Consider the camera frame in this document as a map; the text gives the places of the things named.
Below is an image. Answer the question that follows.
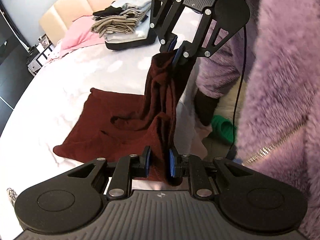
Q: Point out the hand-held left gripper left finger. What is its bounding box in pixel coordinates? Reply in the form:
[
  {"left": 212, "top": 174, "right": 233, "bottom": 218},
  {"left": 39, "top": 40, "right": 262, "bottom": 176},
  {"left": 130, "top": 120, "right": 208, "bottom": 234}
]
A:
[{"left": 60, "top": 146, "right": 152, "bottom": 200}]

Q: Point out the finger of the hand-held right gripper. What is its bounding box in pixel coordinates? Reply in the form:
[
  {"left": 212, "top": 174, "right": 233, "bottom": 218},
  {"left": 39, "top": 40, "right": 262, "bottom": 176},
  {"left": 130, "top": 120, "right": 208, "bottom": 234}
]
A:
[
  {"left": 172, "top": 9, "right": 242, "bottom": 67},
  {"left": 149, "top": 0, "right": 184, "bottom": 53}
]

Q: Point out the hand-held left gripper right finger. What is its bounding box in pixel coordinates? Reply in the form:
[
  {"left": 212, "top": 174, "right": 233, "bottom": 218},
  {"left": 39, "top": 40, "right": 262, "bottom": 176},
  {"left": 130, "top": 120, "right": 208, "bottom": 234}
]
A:
[{"left": 168, "top": 148, "right": 260, "bottom": 200}]

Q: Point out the maroon garment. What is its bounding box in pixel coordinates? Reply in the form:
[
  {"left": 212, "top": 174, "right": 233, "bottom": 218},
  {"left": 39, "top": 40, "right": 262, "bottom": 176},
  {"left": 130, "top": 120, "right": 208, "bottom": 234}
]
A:
[{"left": 53, "top": 50, "right": 198, "bottom": 187}]

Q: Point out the stack of folded clothes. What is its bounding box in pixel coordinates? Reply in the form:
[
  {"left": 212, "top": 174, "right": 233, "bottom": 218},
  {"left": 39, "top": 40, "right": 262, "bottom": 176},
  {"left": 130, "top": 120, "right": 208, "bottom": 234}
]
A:
[{"left": 90, "top": 0, "right": 153, "bottom": 42}]

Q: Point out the green slipper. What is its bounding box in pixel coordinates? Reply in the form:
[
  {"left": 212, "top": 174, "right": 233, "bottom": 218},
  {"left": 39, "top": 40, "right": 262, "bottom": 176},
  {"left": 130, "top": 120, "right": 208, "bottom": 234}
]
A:
[{"left": 209, "top": 114, "right": 237, "bottom": 145}]

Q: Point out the bed with polka dot sheet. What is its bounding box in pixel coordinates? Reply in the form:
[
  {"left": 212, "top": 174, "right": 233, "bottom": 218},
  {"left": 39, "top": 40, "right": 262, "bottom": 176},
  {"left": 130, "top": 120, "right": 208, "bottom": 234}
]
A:
[{"left": 0, "top": 7, "right": 215, "bottom": 205}]

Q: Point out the purple fuzzy jacket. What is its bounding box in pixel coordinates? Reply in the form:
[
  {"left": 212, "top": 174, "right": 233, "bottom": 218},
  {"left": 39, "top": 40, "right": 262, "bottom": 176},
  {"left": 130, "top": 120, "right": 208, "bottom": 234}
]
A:
[{"left": 195, "top": 0, "right": 320, "bottom": 240}]

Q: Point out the pink dotted pillow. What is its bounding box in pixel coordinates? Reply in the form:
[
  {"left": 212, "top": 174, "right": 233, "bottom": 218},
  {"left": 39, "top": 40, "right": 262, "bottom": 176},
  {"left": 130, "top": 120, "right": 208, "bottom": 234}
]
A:
[{"left": 46, "top": 42, "right": 63, "bottom": 63}]

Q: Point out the white nightstand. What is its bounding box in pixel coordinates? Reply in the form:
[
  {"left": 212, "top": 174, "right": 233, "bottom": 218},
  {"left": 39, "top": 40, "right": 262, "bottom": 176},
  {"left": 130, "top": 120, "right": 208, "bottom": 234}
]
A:
[{"left": 27, "top": 44, "right": 54, "bottom": 77}]

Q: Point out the dark sliding wardrobe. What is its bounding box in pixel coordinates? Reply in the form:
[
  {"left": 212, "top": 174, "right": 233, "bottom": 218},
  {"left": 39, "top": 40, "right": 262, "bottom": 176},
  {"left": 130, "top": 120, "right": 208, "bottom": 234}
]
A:
[{"left": 0, "top": 7, "right": 34, "bottom": 133}]

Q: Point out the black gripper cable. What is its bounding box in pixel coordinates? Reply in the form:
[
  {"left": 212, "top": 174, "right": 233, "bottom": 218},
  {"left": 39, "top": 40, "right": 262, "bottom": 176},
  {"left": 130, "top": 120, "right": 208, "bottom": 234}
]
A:
[{"left": 231, "top": 0, "right": 250, "bottom": 153}]

